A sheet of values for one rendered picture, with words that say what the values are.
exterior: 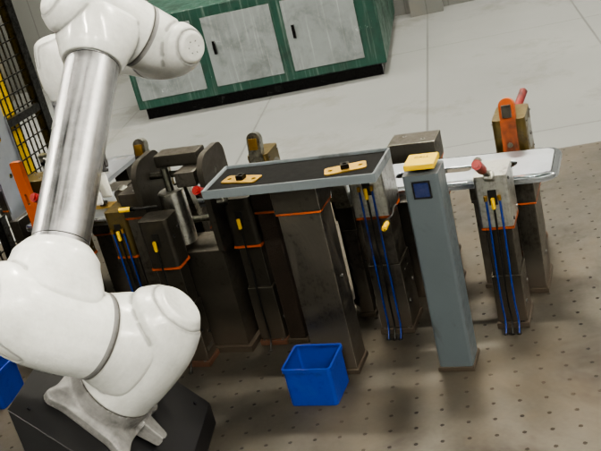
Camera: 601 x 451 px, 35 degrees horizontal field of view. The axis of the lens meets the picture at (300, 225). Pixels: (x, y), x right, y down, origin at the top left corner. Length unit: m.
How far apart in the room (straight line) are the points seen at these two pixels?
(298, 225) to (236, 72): 5.36
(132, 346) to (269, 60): 5.66
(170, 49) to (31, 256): 0.52
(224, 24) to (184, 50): 5.29
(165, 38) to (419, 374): 0.86
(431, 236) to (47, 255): 0.73
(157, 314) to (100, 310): 0.10
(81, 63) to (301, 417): 0.82
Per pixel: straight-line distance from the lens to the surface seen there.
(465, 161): 2.23
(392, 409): 1.92
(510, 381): 1.94
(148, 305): 1.63
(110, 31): 1.82
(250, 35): 7.14
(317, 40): 7.08
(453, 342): 1.96
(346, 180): 1.80
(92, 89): 1.76
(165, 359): 1.64
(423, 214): 1.83
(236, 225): 2.11
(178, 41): 1.88
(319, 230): 1.90
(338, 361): 1.98
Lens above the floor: 1.78
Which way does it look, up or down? 22 degrees down
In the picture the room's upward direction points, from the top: 14 degrees counter-clockwise
